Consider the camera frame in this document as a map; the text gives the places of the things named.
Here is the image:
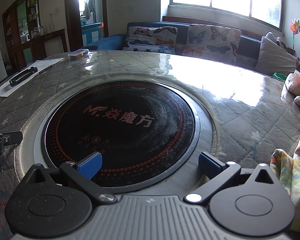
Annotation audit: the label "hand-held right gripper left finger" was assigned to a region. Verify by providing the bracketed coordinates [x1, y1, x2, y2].
[25, 152, 117, 203]

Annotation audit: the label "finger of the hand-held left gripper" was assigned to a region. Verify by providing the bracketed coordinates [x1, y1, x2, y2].
[0, 129, 23, 155]

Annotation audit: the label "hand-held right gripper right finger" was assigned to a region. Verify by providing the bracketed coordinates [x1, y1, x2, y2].
[185, 151, 278, 204]

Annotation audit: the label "colourful floral shirt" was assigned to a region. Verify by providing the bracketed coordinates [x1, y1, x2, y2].
[269, 110, 300, 234]

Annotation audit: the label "pile of cream clothes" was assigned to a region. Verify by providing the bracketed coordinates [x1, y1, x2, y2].
[285, 71, 300, 113]

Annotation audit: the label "hanging grey clothes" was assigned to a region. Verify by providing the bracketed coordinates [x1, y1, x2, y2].
[83, 0, 96, 22]

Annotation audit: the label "black round induction cooktop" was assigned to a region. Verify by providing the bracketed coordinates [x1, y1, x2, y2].
[34, 79, 201, 193]

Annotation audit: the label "dark pen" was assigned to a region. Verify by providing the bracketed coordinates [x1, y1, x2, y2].
[39, 64, 53, 75]

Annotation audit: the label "white paper sheet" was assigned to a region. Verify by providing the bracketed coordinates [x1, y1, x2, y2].
[0, 57, 65, 97]

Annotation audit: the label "dark wooden display cabinet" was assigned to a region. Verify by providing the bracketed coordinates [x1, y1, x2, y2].
[2, 0, 40, 70]

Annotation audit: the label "small clear plastic box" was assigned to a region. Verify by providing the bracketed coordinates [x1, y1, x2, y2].
[67, 49, 89, 58]

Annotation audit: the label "butterfly print cushion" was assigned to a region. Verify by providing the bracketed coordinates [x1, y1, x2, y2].
[122, 26, 178, 55]
[182, 24, 242, 65]

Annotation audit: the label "blue sofa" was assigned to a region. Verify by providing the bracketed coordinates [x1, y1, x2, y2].
[84, 21, 300, 73]

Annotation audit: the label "grey pillow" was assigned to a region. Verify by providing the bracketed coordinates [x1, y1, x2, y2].
[255, 36, 298, 77]

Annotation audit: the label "blue cabinet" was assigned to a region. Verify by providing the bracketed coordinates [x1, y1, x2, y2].
[81, 22, 104, 47]

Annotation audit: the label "light patterned pillow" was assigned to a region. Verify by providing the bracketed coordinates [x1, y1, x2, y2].
[265, 31, 297, 55]

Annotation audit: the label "colourful pinwheel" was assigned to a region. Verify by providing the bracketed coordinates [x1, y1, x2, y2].
[289, 17, 300, 55]

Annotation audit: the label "dark wooden door frame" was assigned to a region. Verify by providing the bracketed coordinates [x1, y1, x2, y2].
[64, 0, 108, 52]

